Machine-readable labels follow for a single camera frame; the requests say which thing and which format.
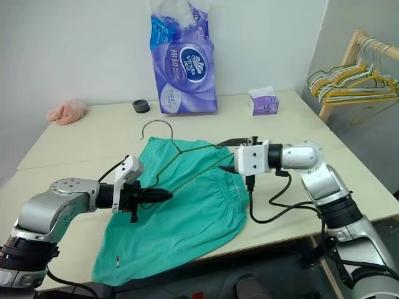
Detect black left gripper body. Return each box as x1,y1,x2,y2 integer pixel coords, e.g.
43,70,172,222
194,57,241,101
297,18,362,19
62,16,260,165
120,182,145,224

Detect dark wire hanger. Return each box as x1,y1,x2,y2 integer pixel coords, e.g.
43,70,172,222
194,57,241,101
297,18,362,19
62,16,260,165
139,120,238,197

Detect green shorts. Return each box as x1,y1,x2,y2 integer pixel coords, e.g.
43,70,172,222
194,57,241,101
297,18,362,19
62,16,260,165
91,136,250,286

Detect small purple tissue box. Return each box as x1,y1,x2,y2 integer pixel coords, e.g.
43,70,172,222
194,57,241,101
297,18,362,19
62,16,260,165
248,87,281,116

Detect purple toilet paper pack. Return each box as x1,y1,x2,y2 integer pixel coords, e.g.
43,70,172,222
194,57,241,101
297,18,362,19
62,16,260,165
146,0,219,115

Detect pink cloth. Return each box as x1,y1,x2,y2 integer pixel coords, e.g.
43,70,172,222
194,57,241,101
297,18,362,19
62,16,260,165
46,99,88,126

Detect wooden clothes rack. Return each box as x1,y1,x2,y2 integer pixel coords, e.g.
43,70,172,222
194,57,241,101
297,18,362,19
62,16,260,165
318,29,399,119

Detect light table leg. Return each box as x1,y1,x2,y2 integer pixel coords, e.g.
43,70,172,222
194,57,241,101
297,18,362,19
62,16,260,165
308,235,337,299

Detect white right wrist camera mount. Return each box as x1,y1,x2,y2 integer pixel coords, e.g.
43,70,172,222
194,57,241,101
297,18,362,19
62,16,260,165
234,139,272,176

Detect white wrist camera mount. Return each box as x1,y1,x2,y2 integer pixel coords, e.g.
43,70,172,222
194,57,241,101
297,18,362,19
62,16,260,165
234,139,272,176
112,154,145,213

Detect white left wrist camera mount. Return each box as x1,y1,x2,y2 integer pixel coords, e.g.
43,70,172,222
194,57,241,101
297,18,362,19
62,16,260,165
112,154,145,213

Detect thin black left wrist cable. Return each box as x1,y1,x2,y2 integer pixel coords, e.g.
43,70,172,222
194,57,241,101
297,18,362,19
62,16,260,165
97,154,130,183

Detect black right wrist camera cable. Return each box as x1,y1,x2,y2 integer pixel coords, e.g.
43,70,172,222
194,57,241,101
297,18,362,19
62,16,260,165
246,174,327,240

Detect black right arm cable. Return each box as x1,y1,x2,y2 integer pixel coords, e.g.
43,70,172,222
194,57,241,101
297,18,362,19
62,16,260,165
268,167,317,207

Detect white wire hanger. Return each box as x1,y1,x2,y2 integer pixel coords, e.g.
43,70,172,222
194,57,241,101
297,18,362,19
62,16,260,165
307,37,399,105

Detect green wire hanger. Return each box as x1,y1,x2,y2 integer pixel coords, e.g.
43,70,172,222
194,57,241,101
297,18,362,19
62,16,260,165
309,40,399,100
350,98,399,126

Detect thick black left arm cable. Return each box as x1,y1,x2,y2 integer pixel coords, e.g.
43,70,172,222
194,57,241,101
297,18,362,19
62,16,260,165
46,267,105,299

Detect yellow wire hanger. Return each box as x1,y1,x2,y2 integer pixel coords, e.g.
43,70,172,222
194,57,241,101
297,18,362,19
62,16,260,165
310,40,399,103

